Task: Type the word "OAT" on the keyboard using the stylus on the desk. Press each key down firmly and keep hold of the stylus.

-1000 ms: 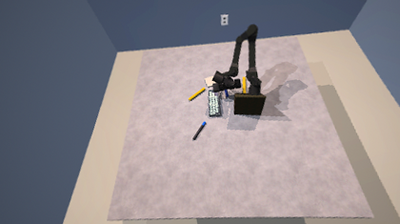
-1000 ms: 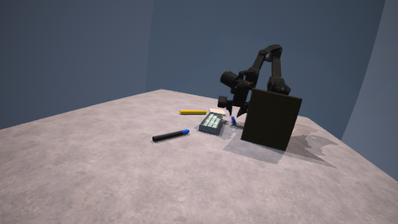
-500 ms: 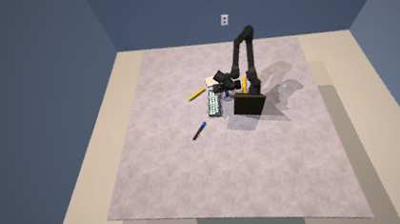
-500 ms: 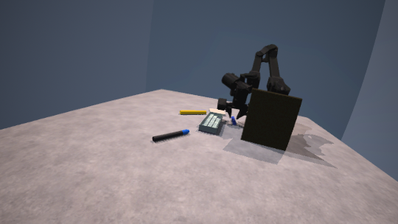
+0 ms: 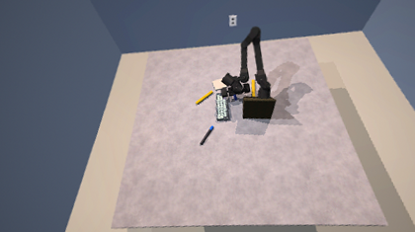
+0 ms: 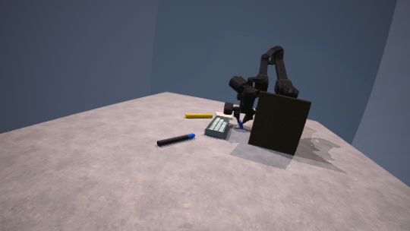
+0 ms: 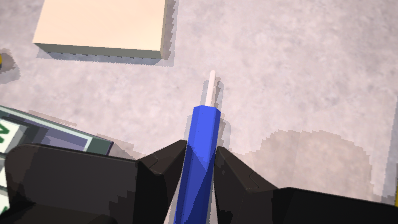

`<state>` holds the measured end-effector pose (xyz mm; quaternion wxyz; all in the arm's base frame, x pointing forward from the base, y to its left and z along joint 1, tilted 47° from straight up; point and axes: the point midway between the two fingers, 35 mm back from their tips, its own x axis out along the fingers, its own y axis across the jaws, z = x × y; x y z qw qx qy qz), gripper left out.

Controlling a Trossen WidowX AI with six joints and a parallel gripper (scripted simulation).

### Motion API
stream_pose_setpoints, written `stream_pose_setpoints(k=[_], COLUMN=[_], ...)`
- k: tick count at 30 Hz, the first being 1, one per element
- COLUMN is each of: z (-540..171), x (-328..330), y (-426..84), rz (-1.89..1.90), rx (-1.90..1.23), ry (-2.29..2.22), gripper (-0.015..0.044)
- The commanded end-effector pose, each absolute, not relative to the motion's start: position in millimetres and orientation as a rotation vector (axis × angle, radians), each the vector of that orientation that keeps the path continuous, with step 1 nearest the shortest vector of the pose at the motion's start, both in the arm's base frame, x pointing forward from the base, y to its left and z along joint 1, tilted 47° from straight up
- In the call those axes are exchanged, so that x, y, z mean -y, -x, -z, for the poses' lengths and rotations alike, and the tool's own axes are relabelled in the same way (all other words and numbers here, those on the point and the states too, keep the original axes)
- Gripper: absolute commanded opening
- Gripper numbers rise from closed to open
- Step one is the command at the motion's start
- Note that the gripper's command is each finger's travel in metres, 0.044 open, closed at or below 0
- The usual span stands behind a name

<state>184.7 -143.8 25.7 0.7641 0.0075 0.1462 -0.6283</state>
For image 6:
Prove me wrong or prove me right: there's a keyboard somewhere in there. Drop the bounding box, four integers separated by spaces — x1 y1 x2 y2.
204 115 230 139

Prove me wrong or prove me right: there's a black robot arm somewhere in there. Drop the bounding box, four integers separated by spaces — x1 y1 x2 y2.
229 46 300 103

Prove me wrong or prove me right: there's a black marker with blue cap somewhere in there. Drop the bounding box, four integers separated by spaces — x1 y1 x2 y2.
157 134 195 146

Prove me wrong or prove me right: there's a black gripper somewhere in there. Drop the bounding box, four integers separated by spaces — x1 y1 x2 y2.
223 99 256 124

